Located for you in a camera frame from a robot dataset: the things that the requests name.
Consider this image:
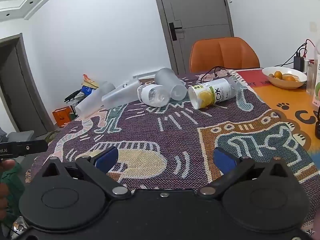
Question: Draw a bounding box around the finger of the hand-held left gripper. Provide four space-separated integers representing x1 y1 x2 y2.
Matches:
16 140 49 158

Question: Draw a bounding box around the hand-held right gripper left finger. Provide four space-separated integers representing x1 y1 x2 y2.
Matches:
40 146 132 201

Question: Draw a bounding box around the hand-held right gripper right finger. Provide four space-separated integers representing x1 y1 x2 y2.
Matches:
197 147 293 200

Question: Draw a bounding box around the tall frosted plastic cup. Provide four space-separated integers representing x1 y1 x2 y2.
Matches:
74 81 116 118
101 78 142 108

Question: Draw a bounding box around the clear plastic cup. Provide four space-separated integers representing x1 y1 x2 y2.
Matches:
137 84 171 107

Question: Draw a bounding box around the short frosted plastic cup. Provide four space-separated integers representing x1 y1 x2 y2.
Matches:
154 67 188 101

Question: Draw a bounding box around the person's left hand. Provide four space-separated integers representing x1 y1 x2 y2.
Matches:
0 158 16 172

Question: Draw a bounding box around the grey seat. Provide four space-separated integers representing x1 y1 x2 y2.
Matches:
5 130 35 144

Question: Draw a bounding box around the orange box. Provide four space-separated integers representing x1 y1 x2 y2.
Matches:
52 106 75 129

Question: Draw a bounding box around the dark grey door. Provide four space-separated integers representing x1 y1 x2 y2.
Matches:
0 33 55 133

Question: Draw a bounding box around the printed woven blanket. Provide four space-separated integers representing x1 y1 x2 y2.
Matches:
25 68 320 236

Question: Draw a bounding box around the yellow label drink bottle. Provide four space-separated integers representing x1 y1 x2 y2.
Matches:
188 77 238 110

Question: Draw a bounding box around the pile of bags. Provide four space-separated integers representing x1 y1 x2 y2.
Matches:
64 73 101 106

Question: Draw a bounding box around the silver foil wrapper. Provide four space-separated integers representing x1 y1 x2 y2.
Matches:
11 216 28 233

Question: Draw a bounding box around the orange paw print mat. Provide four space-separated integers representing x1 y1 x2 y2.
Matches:
236 68 320 153

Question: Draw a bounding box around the white bowl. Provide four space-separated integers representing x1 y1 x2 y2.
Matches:
262 66 308 89

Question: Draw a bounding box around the dark bottle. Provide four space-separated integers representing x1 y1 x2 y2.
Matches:
315 109 320 140

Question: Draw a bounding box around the orange leather chair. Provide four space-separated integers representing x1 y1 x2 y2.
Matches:
189 37 261 74

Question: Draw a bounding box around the black charger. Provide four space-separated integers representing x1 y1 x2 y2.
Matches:
293 56 306 71

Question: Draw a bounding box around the black cable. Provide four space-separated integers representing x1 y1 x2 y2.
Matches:
200 66 231 84

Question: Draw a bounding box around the black door handle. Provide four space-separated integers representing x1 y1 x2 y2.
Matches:
168 22 183 41

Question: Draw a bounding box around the red cable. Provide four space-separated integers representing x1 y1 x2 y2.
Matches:
301 39 316 60

